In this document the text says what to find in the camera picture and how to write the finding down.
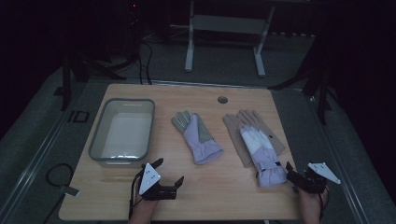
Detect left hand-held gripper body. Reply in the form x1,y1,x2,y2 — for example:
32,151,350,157
133,161,178,202

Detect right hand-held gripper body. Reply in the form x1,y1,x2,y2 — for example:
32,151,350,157
292,161,342,194

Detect lilac glove with white fingers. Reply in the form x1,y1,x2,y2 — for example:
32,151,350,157
238,124,289,189

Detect grey plastic bin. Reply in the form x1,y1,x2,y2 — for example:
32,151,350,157
88,97,156,168

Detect lilac glove with grey palm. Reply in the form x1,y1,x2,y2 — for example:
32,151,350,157
170,110,224,165

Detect person's right hand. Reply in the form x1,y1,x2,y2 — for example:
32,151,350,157
298,186,329,217

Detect person's left hand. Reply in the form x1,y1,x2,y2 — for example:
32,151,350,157
132,186,161,217

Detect black metal stand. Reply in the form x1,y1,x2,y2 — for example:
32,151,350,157
268,60,333,126
53,54,128,112

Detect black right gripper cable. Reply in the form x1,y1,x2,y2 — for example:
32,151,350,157
318,186,331,221

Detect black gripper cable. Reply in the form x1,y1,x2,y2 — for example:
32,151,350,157
128,170,148,220
318,186,331,221

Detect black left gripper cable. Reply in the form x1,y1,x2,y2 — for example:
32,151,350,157
128,170,148,220

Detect black floor cable with plug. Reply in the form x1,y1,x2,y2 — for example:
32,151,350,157
42,162,81,224

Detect metal rail behind table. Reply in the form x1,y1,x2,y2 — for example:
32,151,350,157
106,78,273,91

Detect black floor bracket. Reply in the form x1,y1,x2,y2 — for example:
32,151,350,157
67,109,91,123

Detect black hanging cables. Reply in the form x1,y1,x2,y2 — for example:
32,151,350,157
135,38,154,86

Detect white desk frame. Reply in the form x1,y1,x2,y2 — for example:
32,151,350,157
184,0,276,78

